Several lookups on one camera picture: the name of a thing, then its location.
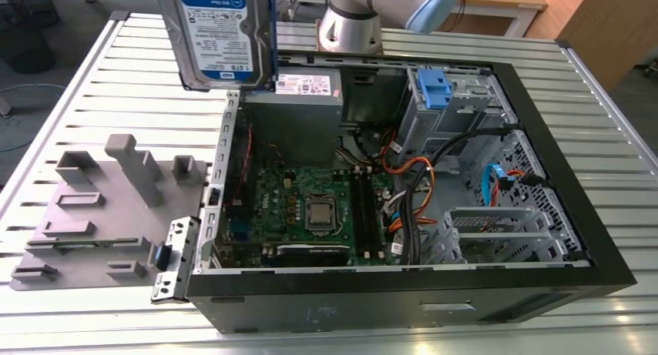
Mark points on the black RAM slot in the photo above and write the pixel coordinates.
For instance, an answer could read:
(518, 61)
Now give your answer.
(360, 212)
(376, 212)
(371, 212)
(365, 212)

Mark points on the blue black latch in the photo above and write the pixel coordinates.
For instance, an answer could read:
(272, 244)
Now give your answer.
(163, 256)

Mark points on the grey parts rack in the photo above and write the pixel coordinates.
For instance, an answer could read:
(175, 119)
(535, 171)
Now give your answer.
(117, 224)

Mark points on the black open PC case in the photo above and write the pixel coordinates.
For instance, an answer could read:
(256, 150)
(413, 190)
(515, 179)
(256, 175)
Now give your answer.
(411, 305)

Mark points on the green RAM stick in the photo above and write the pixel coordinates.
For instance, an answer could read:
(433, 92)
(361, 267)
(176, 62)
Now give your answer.
(81, 246)

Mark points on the black bin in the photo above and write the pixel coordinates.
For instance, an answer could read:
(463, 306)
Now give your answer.
(30, 51)

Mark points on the wooden desk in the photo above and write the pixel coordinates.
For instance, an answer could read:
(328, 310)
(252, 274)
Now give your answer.
(503, 1)

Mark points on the black graphics card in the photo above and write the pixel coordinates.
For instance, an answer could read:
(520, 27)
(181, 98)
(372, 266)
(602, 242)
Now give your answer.
(308, 255)

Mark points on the grey metal drive cage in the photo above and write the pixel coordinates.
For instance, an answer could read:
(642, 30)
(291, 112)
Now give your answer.
(436, 128)

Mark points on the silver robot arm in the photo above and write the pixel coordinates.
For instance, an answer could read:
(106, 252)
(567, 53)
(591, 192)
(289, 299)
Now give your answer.
(349, 27)

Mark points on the hard disk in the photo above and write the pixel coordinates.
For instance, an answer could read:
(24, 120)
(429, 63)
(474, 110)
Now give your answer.
(220, 35)

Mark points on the CPU socket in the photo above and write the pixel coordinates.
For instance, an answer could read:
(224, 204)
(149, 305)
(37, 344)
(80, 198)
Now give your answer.
(321, 230)

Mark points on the brown wooden cabinet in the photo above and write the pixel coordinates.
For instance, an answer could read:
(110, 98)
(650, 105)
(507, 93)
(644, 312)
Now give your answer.
(600, 35)

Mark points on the green motherboard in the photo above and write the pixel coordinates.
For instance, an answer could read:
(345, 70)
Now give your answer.
(328, 178)

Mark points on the silver CPU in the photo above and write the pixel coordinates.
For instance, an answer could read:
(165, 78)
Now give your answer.
(320, 214)

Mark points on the blue drive cage latch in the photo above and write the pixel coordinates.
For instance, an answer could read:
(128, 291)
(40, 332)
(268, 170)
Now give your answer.
(433, 89)

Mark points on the grey power supply unit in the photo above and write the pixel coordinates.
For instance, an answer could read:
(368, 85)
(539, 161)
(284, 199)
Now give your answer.
(287, 128)

